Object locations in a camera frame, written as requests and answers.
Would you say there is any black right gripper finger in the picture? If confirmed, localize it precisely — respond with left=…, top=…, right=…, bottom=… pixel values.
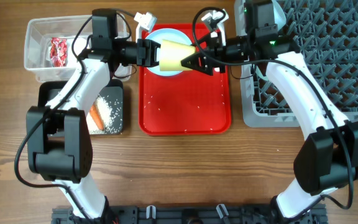
left=180, top=52, right=213, bottom=76
left=197, top=31, right=219, bottom=47

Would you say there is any yellow plastic cup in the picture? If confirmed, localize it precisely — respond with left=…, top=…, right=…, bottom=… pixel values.
left=159, top=40, right=196, bottom=72

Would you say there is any light blue plate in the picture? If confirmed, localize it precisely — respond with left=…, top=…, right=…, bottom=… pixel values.
left=146, top=28, right=191, bottom=77

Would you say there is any light blue bowl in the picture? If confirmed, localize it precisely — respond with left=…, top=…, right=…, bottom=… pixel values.
left=273, top=4, right=287, bottom=30

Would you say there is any orange carrot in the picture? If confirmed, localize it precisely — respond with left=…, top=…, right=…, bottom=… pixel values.
left=89, top=104, right=104, bottom=130

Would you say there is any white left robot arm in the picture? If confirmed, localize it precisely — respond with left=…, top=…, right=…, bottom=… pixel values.
left=18, top=35, right=161, bottom=223

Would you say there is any black food waste tray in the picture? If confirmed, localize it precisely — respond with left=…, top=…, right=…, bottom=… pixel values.
left=38, top=79, right=124, bottom=135

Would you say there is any grey dishwasher rack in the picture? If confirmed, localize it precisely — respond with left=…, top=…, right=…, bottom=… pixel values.
left=240, top=0, right=358, bottom=128

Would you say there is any clear plastic waste bin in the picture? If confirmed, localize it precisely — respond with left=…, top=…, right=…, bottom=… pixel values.
left=24, top=13, right=133, bottom=83

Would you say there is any red serving tray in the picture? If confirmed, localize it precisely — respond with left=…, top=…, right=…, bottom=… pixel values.
left=138, top=22, right=232, bottom=137

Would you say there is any pile of white rice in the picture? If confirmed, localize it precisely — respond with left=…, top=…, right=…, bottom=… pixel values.
left=86, top=95, right=123, bottom=135

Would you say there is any red snack wrapper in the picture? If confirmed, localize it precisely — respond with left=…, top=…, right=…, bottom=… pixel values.
left=49, top=37, right=68, bottom=67

